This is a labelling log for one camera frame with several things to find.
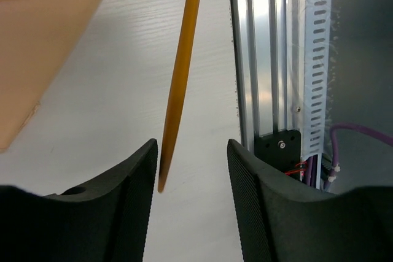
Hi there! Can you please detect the slotted grey cable duct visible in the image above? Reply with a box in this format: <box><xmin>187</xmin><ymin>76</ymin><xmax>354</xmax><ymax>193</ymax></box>
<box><xmin>302</xmin><ymin>0</ymin><xmax>335</xmax><ymax>157</ymax></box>

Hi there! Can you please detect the peach satin napkin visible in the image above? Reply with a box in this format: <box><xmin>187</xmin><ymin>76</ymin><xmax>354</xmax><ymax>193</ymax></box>
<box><xmin>1</xmin><ymin>0</ymin><xmax>102</xmax><ymax>150</ymax></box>

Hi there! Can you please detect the aluminium front rail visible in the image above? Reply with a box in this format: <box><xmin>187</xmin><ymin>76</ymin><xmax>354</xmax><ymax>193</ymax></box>
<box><xmin>230</xmin><ymin>0</ymin><xmax>305</xmax><ymax>151</ymax></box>

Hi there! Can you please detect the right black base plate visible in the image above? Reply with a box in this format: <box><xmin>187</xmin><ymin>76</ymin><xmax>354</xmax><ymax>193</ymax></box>
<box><xmin>254</xmin><ymin>130</ymin><xmax>302</xmax><ymax>180</ymax></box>

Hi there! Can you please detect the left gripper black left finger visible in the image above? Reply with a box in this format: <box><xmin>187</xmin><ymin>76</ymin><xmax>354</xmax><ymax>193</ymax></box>
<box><xmin>1</xmin><ymin>139</ymin><xmax>158</xmax><ymax>261</ymax></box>

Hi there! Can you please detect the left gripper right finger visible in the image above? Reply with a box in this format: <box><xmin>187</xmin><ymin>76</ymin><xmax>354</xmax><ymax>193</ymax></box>
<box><xmin>227</xmin><ymin>139</ymin><xmax>392</xmax><ymax>261</ymax></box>

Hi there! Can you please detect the orange plastic fork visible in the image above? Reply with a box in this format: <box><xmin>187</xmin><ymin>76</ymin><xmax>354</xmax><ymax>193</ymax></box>
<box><xmin>157</xmin><ymin>0</ymin><xmax>200</xmax><ymax>193</ymax></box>

